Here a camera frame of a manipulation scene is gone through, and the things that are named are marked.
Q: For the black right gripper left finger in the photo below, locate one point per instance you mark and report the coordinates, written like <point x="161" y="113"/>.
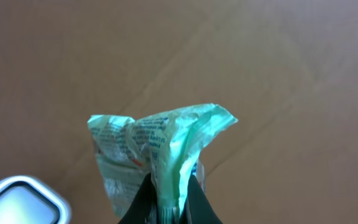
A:
<point x="143" y="209"/>

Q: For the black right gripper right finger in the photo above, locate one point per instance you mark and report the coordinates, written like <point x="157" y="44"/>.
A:
<point x="197" y="209"/>

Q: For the teal snack wrapper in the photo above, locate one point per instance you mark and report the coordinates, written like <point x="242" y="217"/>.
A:
<point x="166" y="146"/>

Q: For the white barcode scanner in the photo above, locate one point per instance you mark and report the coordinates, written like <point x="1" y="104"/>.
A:
<point x="26" y="199"/>

